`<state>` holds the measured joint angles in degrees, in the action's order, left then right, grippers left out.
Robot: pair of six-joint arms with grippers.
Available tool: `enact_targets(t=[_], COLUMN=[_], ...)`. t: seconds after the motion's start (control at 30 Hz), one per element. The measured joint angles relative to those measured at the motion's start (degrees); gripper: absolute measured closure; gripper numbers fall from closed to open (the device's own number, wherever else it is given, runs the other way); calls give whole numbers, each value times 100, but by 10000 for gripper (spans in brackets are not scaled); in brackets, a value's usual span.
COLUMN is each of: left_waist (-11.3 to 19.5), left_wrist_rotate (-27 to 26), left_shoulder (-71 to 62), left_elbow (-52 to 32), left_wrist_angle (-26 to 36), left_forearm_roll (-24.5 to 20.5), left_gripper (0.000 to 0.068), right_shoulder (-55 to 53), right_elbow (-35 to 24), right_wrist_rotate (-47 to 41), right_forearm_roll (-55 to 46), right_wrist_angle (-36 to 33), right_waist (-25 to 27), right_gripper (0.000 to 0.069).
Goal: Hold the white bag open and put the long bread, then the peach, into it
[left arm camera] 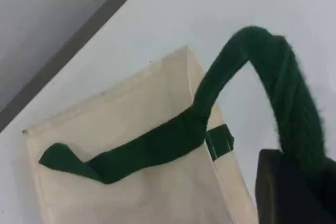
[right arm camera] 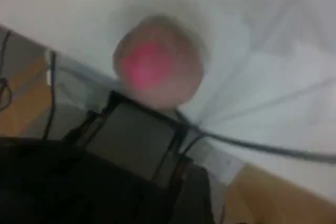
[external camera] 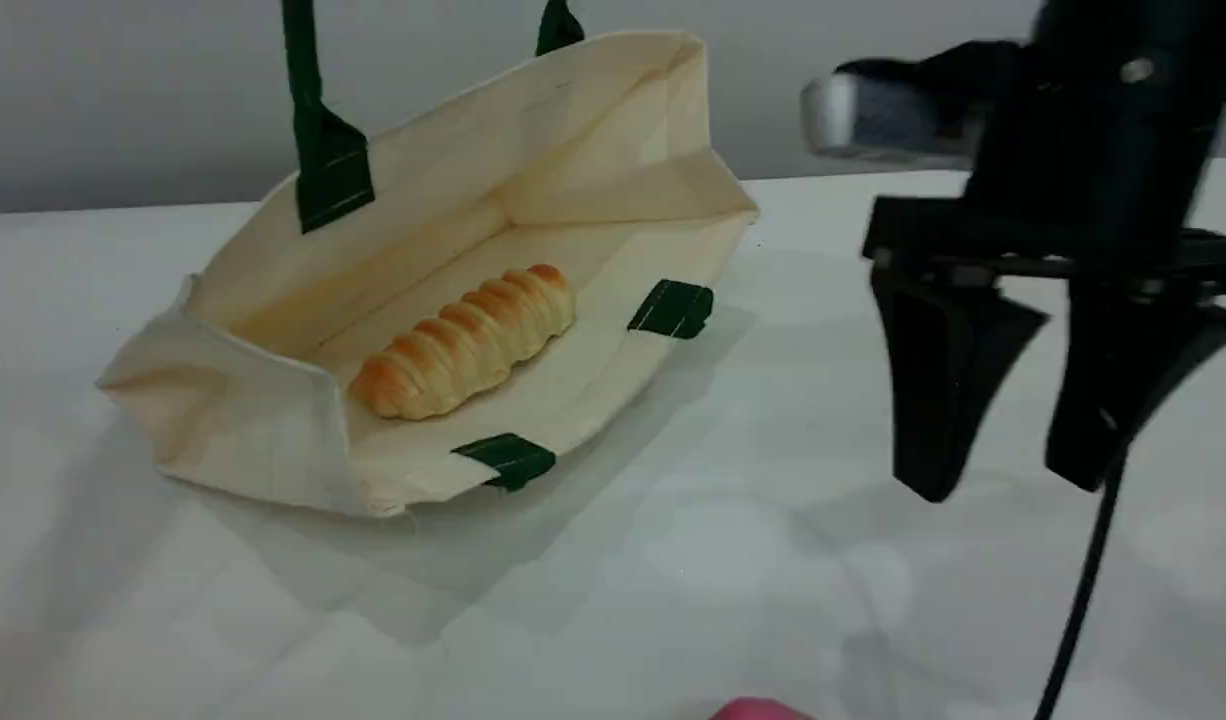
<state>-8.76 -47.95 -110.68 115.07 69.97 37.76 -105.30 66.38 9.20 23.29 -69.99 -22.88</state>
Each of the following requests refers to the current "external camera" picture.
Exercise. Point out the pink peach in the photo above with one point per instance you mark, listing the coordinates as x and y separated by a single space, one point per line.
758 712

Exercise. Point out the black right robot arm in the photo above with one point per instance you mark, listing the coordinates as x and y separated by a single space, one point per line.
1143 50

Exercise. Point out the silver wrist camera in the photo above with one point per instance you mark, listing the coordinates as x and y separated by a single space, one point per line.
873 115

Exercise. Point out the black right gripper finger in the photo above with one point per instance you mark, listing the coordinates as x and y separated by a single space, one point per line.
1113 380
938 380

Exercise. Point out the long ridged golden bread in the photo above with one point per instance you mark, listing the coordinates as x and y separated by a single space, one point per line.
463 340

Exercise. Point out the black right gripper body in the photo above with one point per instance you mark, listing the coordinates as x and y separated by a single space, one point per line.
1093 200

